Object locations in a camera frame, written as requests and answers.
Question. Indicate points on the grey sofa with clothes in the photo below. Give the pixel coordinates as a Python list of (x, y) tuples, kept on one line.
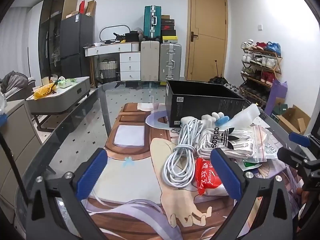
[(15, 82)]

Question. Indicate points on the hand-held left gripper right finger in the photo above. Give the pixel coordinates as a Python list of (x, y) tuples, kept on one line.
[(226, 176)]

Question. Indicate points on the beige suitcase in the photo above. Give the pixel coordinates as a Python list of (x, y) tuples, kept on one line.
[(150, 61)]

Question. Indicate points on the wooden door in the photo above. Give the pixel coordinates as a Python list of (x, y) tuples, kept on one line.
[(206, 35)]

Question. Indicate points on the oval mirror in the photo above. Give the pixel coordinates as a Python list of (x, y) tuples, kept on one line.
[(113, 27)]

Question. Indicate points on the black umbrella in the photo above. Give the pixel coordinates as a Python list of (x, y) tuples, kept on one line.
[(217, 78)]

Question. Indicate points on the yellow plastic bag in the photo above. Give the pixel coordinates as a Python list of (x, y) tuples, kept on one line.
[(43, 92)]

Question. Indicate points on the wooden shoe rack with shoes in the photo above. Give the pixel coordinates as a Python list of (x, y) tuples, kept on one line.
[(261, 67)]

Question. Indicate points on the grey coffee table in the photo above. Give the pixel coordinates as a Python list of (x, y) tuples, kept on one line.
[(62, 97)]

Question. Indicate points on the dark green box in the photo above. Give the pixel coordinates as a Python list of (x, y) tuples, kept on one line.
[(278, 110)]

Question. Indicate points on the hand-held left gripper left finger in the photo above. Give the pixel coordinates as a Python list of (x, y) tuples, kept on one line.
[(91, 173)]

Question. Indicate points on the tall cardboard box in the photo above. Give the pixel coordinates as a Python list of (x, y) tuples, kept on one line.
[(91, 8)]

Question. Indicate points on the grey side cabinet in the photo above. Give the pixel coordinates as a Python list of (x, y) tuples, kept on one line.
[(15, 142)]

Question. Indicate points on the clear printed plastic bag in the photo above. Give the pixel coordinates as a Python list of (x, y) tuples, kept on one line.
[(273, 145)]

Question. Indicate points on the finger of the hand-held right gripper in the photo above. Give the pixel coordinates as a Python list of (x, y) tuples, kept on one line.
[(298, 139), (290, 158)]

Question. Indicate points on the silver suitcase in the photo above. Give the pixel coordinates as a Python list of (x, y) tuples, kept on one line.
[(170, 62)]

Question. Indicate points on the green and white tissue pack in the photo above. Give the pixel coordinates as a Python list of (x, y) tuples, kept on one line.
[(64, 83)]

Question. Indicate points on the pile of shoes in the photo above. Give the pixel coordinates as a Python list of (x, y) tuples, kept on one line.
[(231, 87)]

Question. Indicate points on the red balloon packet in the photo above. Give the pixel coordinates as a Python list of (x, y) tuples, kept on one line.
[(207, 177)]

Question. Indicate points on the wicker basket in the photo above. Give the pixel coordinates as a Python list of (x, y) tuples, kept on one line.
[(108, 70)]

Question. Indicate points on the dark glass cabinet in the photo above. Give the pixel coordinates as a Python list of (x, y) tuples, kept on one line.
[(51, 30)]

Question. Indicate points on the open cardboard box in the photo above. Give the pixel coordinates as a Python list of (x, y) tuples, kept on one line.
[(293, 120)]

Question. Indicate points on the clear bag of white shoelaces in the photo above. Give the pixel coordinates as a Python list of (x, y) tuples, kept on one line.
[(225, 142)]

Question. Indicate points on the printed cartoon desk mat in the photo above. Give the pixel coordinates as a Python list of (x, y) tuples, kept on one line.
[(135, 185)]

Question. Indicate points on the teal suitcase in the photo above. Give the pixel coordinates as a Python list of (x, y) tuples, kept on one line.
[(152, 22)]

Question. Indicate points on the green and white packet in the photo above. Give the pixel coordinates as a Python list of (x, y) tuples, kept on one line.
[(252, 166)]

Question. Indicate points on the white desk with drawers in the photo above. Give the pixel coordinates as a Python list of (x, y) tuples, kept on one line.
[(125, 55)]

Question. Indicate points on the white and blue plush toy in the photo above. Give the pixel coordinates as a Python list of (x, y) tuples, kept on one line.
[(215, 118)]

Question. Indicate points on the black refrigerator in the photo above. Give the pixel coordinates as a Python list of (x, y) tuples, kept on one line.
[(75, 45)]

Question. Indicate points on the black bag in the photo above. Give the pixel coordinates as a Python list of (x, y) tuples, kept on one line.
[(131, 36)]

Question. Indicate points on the black cardboard box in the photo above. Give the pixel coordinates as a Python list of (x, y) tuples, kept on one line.
[(200, 102)]

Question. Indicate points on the black and red shoe box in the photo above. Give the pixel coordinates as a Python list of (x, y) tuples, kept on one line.
[(168, 27)]

